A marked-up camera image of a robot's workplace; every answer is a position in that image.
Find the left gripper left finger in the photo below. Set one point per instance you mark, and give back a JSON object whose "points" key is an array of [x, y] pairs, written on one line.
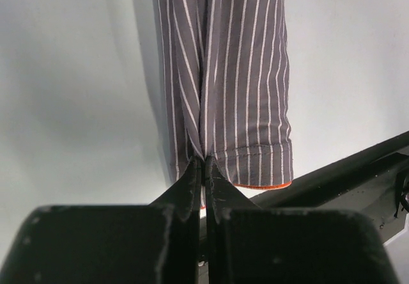
{"points": [[154, 243]]}

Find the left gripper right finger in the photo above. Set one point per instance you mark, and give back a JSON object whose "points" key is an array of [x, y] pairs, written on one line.
{"points": [[251, 244]]}

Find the grey striped boxer underwear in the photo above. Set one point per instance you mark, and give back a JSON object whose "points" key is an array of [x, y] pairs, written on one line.
{"points": [[226, 78]]}

